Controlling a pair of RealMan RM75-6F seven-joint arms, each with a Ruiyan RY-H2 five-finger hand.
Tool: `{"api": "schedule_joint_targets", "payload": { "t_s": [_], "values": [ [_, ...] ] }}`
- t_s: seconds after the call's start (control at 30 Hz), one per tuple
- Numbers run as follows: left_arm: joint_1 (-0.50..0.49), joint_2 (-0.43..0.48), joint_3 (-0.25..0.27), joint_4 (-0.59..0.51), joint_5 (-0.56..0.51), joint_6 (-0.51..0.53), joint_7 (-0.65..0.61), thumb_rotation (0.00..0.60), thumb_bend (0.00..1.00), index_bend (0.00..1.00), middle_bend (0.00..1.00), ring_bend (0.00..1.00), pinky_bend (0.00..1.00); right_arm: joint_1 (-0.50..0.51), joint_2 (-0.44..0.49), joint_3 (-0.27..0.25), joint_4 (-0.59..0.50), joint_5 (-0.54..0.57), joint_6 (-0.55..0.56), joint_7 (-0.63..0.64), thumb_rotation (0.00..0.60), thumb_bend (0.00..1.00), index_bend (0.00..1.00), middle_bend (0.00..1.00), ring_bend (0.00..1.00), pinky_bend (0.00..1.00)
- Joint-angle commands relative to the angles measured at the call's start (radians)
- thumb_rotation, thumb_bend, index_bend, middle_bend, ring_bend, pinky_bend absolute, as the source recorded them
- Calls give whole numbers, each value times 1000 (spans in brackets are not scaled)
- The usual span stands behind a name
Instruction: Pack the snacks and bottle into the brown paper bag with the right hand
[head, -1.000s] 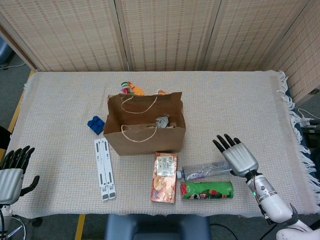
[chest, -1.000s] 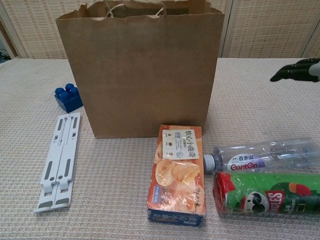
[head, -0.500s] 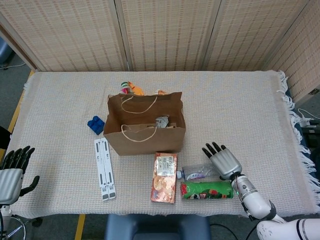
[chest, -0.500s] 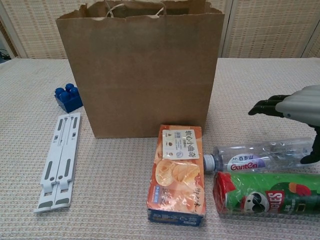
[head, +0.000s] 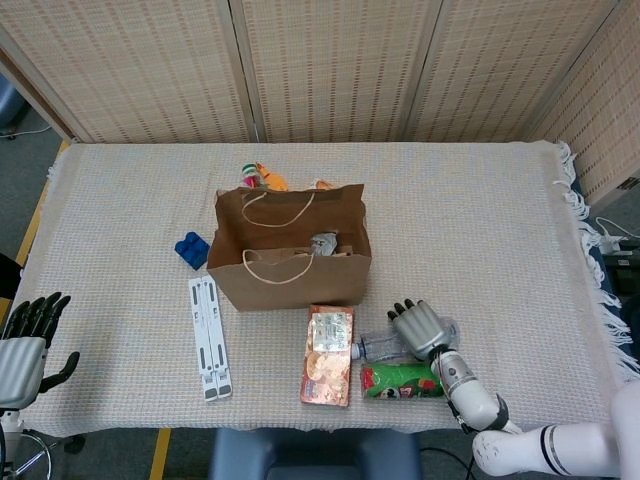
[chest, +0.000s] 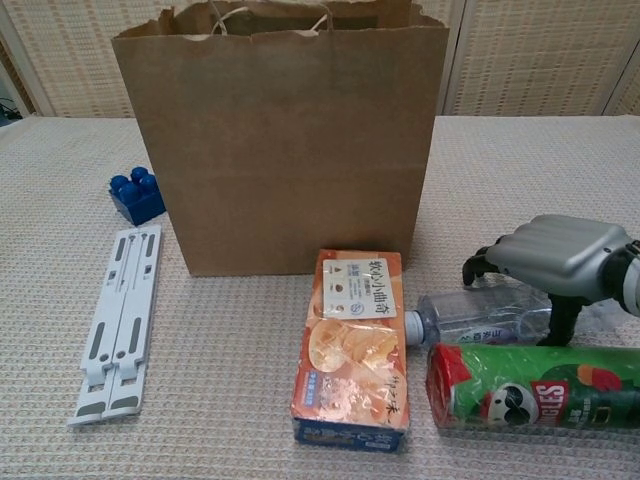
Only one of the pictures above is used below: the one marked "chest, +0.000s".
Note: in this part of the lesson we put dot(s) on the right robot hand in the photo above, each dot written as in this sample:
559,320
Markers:
565,255

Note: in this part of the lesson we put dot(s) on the transparent plastic water bottle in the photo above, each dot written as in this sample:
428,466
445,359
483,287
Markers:
470,315

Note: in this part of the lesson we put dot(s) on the green Pringles chips can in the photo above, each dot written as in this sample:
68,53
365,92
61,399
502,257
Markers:
540,390

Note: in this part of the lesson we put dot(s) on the orange cookie box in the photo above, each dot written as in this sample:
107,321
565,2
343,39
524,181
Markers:
350,350

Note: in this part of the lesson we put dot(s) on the brown paper shopping bag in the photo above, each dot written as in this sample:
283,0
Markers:
285,150

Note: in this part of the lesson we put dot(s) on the beige woven folding screen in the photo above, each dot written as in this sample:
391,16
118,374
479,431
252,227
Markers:
525,60

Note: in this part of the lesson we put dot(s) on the beige woven tablecloth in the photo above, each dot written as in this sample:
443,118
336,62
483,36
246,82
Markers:
225,375

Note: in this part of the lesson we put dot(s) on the blue toy building brick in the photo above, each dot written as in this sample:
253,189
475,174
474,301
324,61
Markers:
137,200

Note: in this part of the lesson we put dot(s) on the white folding laptop stand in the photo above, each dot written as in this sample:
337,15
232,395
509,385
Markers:
120,320

